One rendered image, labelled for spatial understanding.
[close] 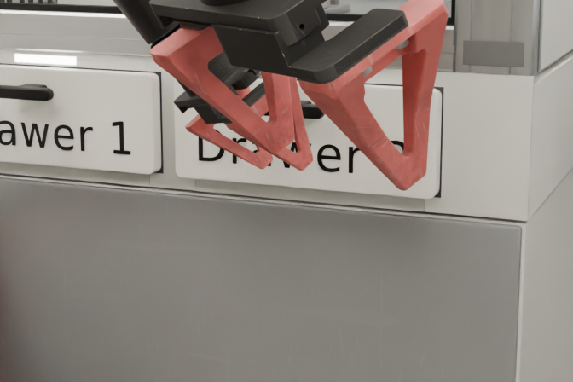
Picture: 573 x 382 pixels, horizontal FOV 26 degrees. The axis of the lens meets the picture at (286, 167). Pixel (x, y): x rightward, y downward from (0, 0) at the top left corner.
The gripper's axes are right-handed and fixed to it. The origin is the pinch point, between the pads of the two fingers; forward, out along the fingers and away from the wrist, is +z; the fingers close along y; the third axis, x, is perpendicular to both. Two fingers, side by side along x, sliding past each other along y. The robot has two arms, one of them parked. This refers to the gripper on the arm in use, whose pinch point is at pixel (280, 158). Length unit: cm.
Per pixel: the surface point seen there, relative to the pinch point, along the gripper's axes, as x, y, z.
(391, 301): -4.5, 16.7, 23.6
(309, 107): -9.5, 13.9, 1.6
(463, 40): -24.1, 7.1, 5.3
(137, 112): 0.7, 31.1, -6.8
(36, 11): 0.6, 39.7, -21.8
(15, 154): 12.4, 42.8, -10.6
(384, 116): -14.6, 12.2, 7.0
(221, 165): -1.5, 25.4, 2.5
